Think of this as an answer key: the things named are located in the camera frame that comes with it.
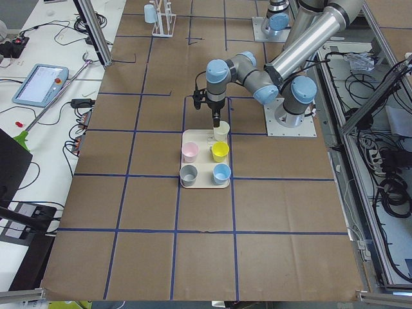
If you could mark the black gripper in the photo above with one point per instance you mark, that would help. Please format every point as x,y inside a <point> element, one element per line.
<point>215,105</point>

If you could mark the cream white plastic cup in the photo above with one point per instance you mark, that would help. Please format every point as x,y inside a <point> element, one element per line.
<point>221,132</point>

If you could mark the light blue plastic cup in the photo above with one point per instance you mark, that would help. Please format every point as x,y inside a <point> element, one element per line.
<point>150,14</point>

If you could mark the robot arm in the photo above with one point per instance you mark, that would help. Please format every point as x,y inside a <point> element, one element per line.
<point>315,23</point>
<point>277,18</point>

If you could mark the yellow plastic cup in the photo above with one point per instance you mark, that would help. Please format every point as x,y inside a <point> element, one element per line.
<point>220,151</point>

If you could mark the pink plastic cup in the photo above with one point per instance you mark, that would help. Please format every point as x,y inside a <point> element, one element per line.
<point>190,152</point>

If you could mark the grey plastic cup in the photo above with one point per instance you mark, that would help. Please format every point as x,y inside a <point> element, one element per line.
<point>188,175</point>

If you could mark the cream plastic tray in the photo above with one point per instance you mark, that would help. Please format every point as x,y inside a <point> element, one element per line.
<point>204,162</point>

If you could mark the blue teach pendant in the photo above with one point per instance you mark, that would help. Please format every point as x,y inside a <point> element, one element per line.
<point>41,85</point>

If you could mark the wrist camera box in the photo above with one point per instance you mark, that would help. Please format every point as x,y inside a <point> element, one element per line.
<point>199,97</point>

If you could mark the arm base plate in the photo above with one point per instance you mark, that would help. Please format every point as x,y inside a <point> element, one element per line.
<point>274,129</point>
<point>262,35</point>

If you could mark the white wire cup rack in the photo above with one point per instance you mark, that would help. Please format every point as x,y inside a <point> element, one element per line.
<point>164,27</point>

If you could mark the aluminium frame post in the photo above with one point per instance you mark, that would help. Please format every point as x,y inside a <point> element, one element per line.
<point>88,16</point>

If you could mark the grabber stick green handle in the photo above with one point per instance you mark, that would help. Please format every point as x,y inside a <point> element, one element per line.
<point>21,138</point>

